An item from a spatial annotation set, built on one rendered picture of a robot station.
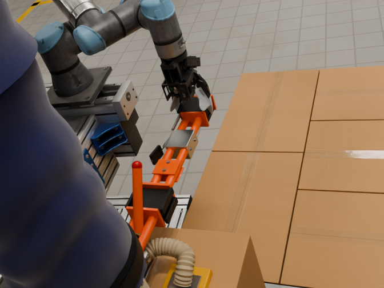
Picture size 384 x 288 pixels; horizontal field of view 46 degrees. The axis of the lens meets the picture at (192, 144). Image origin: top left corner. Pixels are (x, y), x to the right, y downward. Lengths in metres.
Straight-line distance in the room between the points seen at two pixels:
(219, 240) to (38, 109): 0.64
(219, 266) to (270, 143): 0.96
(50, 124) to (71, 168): 0.07
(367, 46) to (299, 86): 1.36
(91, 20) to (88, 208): 0.59
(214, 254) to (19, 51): 0.69
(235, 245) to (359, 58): 2.48
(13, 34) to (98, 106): 1.13
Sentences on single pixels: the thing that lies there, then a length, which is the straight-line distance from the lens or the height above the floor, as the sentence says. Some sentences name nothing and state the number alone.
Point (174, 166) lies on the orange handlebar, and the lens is 1.12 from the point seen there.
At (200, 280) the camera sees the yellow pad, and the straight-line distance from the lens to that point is 1.04.
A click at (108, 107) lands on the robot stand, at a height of 0.97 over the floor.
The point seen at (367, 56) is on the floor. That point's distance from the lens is 3.42.
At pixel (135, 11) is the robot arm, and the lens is 1.18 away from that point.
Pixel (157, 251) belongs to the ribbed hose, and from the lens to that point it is 1.05.
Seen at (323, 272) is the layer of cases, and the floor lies 0.54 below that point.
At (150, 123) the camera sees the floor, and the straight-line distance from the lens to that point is 3.24.
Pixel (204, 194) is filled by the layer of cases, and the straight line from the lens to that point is 1.80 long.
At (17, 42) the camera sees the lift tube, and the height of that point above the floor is 1.63.
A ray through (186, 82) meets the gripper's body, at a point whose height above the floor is 1.22.
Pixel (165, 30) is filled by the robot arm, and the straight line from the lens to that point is 1.11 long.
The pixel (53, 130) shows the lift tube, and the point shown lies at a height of 1.50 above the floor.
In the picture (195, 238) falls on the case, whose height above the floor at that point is 0.95.
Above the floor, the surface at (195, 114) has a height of 1.10.
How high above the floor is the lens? 1.81
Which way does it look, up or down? 38 degrees down
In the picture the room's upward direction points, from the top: 19 degrees counter-clockwise
